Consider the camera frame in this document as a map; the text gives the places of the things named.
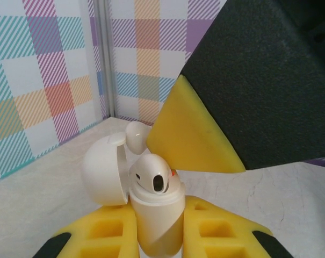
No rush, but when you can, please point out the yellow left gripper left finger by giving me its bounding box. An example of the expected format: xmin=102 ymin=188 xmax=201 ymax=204
xmin=34 ymin=204 xmax=141 ymax=258

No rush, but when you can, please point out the white earbud charging case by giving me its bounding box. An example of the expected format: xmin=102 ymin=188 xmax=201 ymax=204
xmin=80 ymin=131 xmax=186 ymax=258

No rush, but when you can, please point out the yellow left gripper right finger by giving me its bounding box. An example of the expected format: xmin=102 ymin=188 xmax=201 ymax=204
xmin=182 ymin=195 xmax=295 ymax=258

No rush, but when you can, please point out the white wireless earbud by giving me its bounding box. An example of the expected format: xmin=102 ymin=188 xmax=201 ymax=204
xmin=124 ymin=121 xmax=153 ymax=156
xmin=132 ymin=154 xmax=170 ymax=195

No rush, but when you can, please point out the aluminium frame post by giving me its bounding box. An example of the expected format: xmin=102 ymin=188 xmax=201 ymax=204
xmin=97 ymin=0 xmax=119 ymax=119

